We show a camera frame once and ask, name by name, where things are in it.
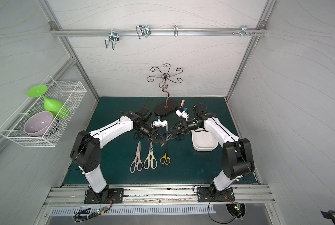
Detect small metal hook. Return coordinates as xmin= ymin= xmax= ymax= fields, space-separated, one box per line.
xmin=173 ymin=25 xmax=179 ymax=37

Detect white vent strip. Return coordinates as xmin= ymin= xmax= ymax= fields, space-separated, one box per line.
xmin=50 ymin=204 xmax=216 ymax=217

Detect metal loop hook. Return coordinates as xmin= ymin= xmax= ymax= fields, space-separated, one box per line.
xmin=136 ymin=25 xmax=151 ymax=39

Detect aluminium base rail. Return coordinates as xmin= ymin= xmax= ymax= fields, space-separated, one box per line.
xmin=43 ymin=184 xmax=275 ymax=207

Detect white storage box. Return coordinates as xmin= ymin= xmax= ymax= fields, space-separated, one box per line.
xmin=192 ymin=129 xmax=218 ymax=152

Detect tiny black scissors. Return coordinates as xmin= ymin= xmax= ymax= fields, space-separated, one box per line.
xmin=161 ymin=132 xmax=177 ymax=147

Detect beige scissors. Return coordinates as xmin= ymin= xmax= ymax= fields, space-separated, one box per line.
xmin=143 ymin=142 xmax=158 ymax=170

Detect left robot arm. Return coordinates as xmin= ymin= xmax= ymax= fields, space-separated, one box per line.
xmin=70 ymin=107 xmax=168 ymax=201

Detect black handled scissors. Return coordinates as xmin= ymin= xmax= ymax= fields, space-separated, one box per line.
xmin=175 ymin=133 xmax=184 ymax=141

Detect green plastic goblet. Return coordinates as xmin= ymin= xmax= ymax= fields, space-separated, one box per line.
xmin=27 ymin=85 xmax=70 ymax=120

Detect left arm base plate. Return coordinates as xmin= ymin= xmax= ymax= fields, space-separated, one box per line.
xmin=84 ymin=188 xmax=124 ymax=204

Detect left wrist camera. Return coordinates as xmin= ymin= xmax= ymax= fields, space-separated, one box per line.
xmin=140 ymin=106 xmax=168 ymax=128

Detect large black scissors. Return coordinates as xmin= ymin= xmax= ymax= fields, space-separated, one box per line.
xmin=133 ymin=132 xmax=145 ymax=139

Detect right metal hook cluster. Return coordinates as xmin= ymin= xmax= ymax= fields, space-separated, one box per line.
xmin=231 ymin=25 xmax=256 ymax=37

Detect left base cables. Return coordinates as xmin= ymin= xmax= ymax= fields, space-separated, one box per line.
xmin=73 ymin=193 xmax=114 ymax=223

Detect pink scissors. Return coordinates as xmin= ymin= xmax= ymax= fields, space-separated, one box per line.
xmin=130 ymin=141 xmax=143 ymax=173

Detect lilac bowl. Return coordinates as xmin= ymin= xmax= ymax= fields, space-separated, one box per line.
xmin=23 ymin=111 xmax=55 ymax=137

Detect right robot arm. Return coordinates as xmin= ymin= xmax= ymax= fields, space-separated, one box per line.
xmin=171 ymin=112 xmax=255 ymax=192

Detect yellow black scissors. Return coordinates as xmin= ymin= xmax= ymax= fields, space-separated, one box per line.
xmin=160 ymin=144 xmax=171 ymax=166

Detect double prong metal hook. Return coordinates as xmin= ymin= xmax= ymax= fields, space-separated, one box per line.
xmin=105 ymin=30 xmax=120 ymax=50

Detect white wire basket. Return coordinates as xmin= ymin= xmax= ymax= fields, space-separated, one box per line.
xmin=0 ymin=76 xmax=87 ymax=147

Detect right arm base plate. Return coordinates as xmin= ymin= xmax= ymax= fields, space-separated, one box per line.
xmin=194 ymin=186 xmax=236 ymax=203

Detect blue handled scissors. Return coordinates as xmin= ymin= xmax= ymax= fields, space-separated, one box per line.
xmin=163 ymin=125 xmax=172 ymax=141

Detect aluminium top rail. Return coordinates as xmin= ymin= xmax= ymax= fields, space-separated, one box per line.
xmin=51 ymin=27 xmax=268 ymax=37

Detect dark metal jewelry stand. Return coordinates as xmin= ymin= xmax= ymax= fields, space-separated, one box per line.
xmin=146 ymin=63 xmax=183 ymax=117

